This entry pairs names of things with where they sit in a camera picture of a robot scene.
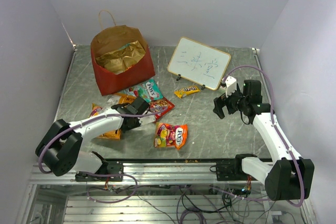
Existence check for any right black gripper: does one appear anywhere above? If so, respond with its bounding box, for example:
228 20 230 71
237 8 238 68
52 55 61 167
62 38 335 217
213 84 248 119

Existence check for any orange kettle chip bag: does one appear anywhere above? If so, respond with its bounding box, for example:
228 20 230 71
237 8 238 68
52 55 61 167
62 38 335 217
97 93 137 140

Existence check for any red brown paper bag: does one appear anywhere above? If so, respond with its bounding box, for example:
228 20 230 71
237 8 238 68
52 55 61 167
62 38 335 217
90 10 155 96

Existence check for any brown kraft chip bag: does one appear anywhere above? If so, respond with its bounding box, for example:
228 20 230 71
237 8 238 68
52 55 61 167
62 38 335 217
96 40 146 74

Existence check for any red Doritos chip bag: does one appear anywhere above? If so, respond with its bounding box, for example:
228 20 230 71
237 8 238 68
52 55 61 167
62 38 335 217
123 65 134 72

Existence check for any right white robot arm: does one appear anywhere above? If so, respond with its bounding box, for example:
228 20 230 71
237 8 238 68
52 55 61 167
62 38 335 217
213 77 314 201

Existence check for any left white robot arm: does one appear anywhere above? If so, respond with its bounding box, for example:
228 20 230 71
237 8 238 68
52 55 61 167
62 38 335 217
35 97 150 180

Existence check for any orange Fox's fruits bag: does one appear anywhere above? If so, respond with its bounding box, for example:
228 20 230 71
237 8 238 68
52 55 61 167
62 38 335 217
153 122 188 150

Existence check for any teal Fox's candy bag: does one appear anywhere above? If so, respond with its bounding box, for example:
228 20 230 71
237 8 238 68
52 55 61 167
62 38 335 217
124 78 163 102

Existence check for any small white green box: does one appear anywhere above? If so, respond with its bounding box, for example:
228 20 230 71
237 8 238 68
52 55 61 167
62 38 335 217
219 83 227 93

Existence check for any yellow M&M's packet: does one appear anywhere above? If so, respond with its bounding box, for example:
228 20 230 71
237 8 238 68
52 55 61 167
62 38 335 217
174 86 201 99

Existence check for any small whiteboard with writing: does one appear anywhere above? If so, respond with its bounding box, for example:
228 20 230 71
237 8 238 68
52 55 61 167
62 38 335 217
167 37 231 90

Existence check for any red snack packet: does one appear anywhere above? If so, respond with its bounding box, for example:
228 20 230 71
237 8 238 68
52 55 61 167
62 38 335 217
149 98 175 122

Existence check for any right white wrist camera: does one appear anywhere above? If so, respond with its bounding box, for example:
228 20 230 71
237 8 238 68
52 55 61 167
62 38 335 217
221 76 237 97

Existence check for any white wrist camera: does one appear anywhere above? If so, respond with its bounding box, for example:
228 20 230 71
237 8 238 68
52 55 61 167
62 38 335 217
139 113 156 126
221 76 237 97

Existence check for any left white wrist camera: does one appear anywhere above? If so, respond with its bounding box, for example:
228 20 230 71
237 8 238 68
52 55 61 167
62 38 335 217
139 113 156 126

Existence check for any loose cable bundle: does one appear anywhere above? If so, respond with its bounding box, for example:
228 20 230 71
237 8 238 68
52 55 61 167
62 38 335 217
86 167 287 224

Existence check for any aluminium rail frame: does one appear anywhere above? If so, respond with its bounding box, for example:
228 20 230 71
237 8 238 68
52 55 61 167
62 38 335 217
17 159 318 223

